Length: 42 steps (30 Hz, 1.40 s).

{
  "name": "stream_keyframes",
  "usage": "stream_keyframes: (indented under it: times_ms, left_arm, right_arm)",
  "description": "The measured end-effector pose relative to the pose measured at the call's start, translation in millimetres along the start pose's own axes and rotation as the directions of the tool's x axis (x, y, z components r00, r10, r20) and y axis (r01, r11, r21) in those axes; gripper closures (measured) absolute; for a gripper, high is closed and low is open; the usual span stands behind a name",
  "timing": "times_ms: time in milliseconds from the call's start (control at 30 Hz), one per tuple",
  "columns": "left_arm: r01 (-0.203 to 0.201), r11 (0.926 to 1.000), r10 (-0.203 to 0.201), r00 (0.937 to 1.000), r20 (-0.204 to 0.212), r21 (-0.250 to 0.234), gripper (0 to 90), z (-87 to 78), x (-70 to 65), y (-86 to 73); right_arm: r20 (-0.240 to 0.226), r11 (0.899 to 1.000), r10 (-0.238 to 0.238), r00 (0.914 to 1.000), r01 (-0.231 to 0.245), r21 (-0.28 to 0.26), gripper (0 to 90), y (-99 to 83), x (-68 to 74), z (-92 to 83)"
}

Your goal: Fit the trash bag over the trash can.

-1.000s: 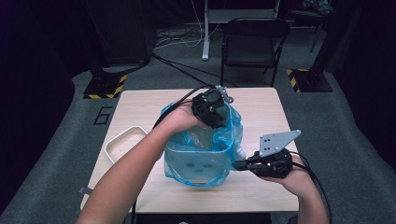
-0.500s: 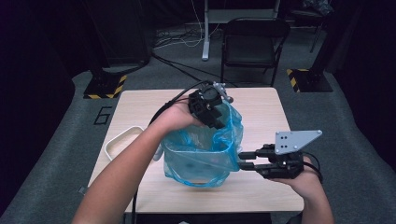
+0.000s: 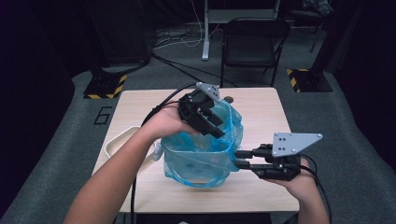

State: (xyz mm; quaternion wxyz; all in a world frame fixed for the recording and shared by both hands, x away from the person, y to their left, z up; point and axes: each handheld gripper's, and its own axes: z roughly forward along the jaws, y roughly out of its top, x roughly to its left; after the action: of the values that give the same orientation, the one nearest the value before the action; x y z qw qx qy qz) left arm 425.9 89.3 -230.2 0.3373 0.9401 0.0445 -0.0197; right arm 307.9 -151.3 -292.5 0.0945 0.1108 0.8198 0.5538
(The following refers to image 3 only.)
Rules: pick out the black folding chair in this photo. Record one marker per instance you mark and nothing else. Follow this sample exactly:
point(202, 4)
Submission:
point(249, 49)

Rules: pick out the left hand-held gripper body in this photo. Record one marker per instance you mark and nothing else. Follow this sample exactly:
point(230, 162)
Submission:
point(193, 109)

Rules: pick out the white desk frame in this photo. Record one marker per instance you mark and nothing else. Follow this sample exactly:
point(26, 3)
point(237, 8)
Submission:
point(206, 37)

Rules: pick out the person's right hand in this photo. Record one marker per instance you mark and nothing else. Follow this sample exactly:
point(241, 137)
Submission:
point(303, 185)

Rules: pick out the white plastic trash bin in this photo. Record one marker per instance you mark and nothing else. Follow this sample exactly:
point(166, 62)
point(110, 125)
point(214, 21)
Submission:
point(120, 136)

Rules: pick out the small dark round object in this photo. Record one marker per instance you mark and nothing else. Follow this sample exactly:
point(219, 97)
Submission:
point(229, 99)

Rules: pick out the dark background chair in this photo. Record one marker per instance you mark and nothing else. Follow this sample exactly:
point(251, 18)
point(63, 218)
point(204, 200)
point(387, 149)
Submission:
point(306, 14)

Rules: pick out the blue plastic bag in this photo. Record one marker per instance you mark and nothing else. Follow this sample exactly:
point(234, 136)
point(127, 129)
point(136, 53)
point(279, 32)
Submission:
point(199, 168)

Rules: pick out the person's left hand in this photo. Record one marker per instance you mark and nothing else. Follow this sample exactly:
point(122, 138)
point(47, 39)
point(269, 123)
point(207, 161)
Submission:
point(165, 123)

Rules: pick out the striped black stand base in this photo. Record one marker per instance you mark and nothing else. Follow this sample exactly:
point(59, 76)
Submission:
point(102, 87)
point(311, 82)

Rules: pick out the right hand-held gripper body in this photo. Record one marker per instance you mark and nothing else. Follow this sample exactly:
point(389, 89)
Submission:
point(286, 144)

